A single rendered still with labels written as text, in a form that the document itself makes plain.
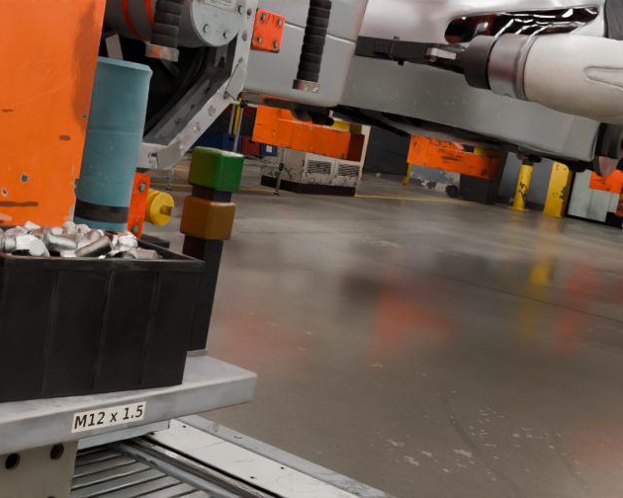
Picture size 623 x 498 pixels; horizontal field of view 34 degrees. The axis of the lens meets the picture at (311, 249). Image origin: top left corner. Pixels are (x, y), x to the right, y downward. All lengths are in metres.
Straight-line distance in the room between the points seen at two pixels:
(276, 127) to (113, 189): 4.50
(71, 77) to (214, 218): 0.20
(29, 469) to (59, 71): 0.39
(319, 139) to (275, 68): 3.60
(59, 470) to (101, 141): 0.66
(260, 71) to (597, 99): 0.93
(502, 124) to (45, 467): 3.26
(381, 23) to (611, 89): 2.78
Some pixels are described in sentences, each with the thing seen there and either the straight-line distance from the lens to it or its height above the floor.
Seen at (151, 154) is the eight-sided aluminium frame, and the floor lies 0.60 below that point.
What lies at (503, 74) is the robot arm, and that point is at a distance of 1.42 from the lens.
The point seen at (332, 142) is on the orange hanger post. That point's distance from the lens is 5.70.
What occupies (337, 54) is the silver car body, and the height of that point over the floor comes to 0.86.
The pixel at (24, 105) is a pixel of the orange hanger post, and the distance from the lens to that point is 1.01.
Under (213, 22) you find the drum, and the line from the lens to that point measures 1.53.
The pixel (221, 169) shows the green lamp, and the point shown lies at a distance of 0.99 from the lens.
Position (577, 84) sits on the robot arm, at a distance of 1.38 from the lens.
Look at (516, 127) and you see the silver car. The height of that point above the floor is 0.82.
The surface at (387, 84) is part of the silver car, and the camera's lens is 4.06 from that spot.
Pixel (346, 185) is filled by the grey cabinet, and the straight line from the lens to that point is 10.35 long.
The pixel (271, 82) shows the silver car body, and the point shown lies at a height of 0.77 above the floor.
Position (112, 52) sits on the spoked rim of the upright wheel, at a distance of 1.74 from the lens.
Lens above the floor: 0.71
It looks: 7 degrees down
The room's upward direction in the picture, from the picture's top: 10 degrees clockwise
